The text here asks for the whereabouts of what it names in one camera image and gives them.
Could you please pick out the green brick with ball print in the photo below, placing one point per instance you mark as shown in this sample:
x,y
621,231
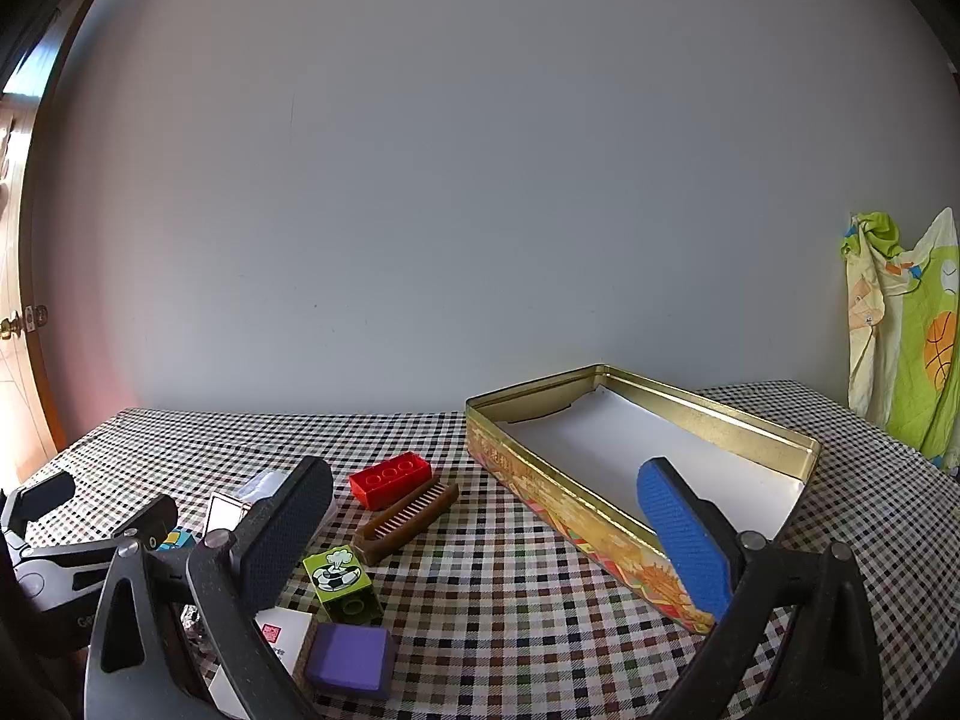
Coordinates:
x,y
337,577

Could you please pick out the crumpled foil piece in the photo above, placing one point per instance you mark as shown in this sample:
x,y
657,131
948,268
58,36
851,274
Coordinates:
x,y
196,626

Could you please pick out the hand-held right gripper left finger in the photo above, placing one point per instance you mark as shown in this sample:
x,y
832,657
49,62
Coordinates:
x,y
281,532

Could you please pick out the teal toy brick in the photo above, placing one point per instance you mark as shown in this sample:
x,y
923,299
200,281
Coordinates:
x,y
178,538

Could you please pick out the gold tin box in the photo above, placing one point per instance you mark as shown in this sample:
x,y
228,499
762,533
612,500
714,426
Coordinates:
x,y
600,540

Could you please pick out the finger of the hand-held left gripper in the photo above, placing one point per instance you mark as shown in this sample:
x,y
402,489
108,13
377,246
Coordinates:
x,y
45,493
156,519

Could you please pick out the checkered tablecloth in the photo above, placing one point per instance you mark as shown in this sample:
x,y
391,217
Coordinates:
x,y
487,615

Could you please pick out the brass door knob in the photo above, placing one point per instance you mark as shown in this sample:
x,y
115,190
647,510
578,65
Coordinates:
x,y
15,326

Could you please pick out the wooden door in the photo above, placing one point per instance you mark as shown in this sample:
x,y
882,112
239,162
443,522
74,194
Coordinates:
x,y
19,240

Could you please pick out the red toy brick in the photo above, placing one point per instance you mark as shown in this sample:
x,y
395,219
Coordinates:
x,y
390,476

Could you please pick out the green and yellow printed cloth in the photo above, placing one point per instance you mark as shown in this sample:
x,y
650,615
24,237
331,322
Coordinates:
x,y
915,345

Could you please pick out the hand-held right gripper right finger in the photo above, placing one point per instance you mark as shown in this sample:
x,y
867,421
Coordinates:
x,y
686,540

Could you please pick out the purple block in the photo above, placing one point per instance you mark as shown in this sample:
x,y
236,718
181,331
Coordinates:
x,y
349,656

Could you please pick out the white box with red stamp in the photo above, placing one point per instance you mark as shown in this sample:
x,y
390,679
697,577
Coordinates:
x,y
289,626

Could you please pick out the brown wooden comb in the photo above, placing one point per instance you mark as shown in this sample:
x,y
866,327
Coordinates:
x,y
405,521

